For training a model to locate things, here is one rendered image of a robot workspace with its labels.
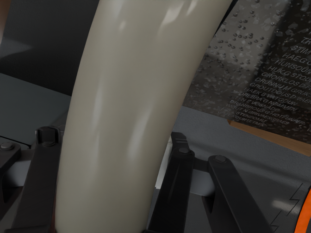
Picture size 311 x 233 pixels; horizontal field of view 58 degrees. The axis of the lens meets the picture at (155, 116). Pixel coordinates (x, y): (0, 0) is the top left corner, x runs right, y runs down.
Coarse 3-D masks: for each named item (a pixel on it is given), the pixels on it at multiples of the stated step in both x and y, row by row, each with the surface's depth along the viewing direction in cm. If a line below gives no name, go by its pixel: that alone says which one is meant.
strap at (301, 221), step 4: (308, 196) 113; (308, 200) 114; (304, 204) 115; (308, 204) 114; (304, 208) 115; (308, 208) 115; (300, 212) 116; (304, 212) 116; (308, 212) 116; (300, 216) 117; (304, 216) 117; (308, 216) 116; (300, 220) 117; (304, 220) 117; (308, 220) 117; (300, 224) 118; (304, 224) 118; (296, 228) 119; (300, 228) 119; (304, 228) 119; (296, 232) 120; (300, 232) 120; (304, 232) 119
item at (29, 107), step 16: (0, 80) 96; (16, 80) 100; (0, 96) 86; (16, 96) 89; (32, 96) 93; (48, 96) 97; (64, 96) 102; (0, 112) 77; (16, 112) 80; (32, 112) 83; (48, 112) 86; (64, 112) 90; (0, 128) 70; (16, 128) 73; (32, 128) 75; (32, 144) 69; (16, 208) 73; (0, 224) 65
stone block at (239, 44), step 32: (256, 0) 24; (288, 0) 23; (224, 32) 28; (256, 32) 27; (288, 32) 26; (224, 64) 32; (256, 64) 31; (288, 64) 30; (192, 96) 41; (224, 96) 38; (256, 96) 36; (288, 96) 34; (288, 128) 41
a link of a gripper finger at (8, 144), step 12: (0, 144) 14; (12, 144) 14; (0, 156) 13; (12, 156) 13; (0, 168) 12; (0, 180) 12; (0, 192) 12; (12, 192) 14; (0, 204) 12; (12, 204) 13; (0, 216) 12
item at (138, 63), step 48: (144, 0) 6; (192, 0) 6; (96, 48) 6; (144, 48) 6; (192, 48) 6; (96, 96) 7; (144, 96) 6; (96, 144) 7; (144, 144) 7; (96, 192) 7; (144, 192) 8
